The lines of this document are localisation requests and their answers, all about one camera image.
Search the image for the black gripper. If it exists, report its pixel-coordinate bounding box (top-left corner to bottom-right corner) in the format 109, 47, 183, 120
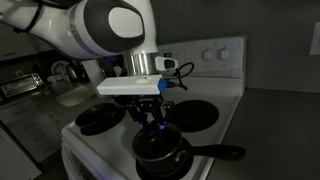
124, 94, 175, 134

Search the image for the glass lid with black knob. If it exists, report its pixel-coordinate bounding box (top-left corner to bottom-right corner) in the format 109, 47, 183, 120
133, 123, 183, 163

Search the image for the right black stove burner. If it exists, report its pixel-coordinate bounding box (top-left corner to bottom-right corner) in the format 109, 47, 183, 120
74, 102, 127, 129

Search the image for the white electric stove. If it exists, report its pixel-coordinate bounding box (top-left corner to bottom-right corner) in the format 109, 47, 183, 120
60, 34, 248, 180

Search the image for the white stove knob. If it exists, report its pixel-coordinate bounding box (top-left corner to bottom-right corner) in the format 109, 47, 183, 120
201, 48, 214, 62
217, 46, 232, 61

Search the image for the bare black coil burner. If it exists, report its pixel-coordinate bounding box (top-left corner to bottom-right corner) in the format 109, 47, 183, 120
169, 99, 220, 133

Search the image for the small black saucepan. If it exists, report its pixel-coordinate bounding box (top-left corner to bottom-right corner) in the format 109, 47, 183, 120
132, 123, 247, 178

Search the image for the white paper towel roll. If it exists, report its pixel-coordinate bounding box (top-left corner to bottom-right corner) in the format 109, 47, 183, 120
81, 59, 105, 98

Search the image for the pale kitchen sink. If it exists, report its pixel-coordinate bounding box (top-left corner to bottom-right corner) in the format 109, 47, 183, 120
54, 83, 98, 108

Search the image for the white countertop appliance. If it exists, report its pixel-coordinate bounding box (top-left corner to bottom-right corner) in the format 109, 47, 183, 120
49, 60, 68, 83

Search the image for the white base cabinet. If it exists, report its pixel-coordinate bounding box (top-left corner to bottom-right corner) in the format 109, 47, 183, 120
0, 98, 66, 164

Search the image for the silver toaster oven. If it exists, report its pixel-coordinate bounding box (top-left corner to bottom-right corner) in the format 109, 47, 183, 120
0, 73, 45, 98

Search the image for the white appliance panel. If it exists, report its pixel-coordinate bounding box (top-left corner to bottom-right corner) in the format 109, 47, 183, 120
0, 128, 43, 180

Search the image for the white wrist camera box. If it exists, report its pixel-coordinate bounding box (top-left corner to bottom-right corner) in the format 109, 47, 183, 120
96, 74, 165, 97

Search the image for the white wall cabinet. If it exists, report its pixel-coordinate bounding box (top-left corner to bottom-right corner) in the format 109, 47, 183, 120
0, 23, 64, 63

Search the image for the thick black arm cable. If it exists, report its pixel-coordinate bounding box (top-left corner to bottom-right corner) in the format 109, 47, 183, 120
12, 0, 44, 34

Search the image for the white wall outlet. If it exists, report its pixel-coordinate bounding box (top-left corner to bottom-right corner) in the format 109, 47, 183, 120
308, 21, 320, 56

